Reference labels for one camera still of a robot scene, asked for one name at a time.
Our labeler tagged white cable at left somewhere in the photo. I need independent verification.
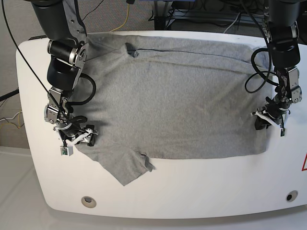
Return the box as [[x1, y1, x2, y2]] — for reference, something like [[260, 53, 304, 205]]
[[0, 111, 24, 129]]

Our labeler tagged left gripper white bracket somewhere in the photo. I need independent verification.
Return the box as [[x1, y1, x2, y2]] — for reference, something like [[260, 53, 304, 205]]
[[251, 95, 291, 130]]

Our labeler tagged red triangle sticker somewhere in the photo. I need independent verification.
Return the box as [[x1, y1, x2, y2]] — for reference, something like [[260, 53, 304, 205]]
[[302, 154, 307, 171]]

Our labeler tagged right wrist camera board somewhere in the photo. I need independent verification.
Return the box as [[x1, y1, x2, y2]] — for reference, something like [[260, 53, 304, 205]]
[[60, 146, 73, 156]]

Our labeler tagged right table grommet hole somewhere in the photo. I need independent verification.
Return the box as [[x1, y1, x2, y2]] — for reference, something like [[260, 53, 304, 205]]
[[286, 190, 298, 202]]

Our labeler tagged black bar behind table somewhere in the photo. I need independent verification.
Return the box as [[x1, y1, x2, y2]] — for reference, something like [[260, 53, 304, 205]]
[[28, 35, 47, 41]]

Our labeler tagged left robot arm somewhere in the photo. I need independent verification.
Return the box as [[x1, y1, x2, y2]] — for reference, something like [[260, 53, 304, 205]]
[[240, 0, 302, 136]]

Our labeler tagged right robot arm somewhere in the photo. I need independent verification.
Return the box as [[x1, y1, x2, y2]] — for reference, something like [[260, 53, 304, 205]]
[[31, 0, 97, 156]]

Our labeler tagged grey T-shirt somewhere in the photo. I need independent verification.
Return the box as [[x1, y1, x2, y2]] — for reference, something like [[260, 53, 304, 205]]
[[75, 34, 272, 185]]

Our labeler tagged table grommet hole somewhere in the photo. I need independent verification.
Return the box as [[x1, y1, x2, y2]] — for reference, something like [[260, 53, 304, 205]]
[[286, 190, 298, 202], [81, 196, 96, 208]]

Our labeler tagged black table leg stand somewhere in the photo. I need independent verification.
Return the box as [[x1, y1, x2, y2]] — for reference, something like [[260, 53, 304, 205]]
[[151, 0, 173, 31]]

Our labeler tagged left table grommet hole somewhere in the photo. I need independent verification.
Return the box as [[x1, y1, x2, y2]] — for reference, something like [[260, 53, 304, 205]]
[[81, 196, 96, 208]]

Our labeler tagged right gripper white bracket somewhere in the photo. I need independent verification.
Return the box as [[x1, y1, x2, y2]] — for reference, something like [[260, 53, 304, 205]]
[[53, 123, 98, 147]]

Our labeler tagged yellow cable on floor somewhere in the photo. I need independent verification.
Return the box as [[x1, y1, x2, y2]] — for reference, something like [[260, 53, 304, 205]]
[[110, 4, 130, 33]]

